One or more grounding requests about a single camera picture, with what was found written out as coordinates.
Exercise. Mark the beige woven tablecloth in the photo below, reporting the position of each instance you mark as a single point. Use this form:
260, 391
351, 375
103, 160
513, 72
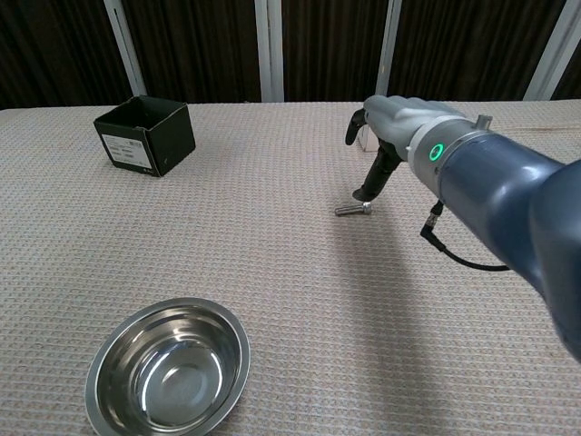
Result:
272, 272

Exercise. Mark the silver metal bolt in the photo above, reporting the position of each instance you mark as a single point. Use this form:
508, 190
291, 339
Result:
354, 210

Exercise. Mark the stainless steel bowl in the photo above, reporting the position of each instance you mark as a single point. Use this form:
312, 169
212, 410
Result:
168, 372

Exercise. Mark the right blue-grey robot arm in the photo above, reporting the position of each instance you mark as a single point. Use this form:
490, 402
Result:
499, 181

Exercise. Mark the white stapler box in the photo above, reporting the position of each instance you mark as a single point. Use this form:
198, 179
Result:
367, 141

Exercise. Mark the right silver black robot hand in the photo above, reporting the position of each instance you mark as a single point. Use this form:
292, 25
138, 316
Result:
399, 118

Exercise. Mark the grey metal frame post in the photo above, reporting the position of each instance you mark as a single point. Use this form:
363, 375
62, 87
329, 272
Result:
556, 45
125, 45
389, 45
268, 45

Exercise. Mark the black open cardboard box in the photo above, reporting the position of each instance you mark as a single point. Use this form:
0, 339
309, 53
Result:
150, 136

